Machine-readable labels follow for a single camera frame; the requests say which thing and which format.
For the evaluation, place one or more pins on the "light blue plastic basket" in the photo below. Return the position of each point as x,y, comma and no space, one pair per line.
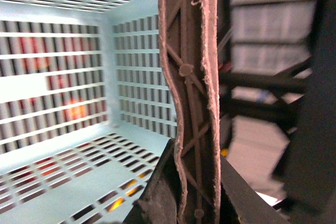
85,110

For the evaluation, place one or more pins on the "brown basket handle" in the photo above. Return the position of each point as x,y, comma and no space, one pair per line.
188,52

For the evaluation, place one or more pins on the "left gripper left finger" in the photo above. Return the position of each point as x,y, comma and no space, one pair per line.
159,201

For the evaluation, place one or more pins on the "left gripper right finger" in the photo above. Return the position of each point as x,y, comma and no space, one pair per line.
240,203

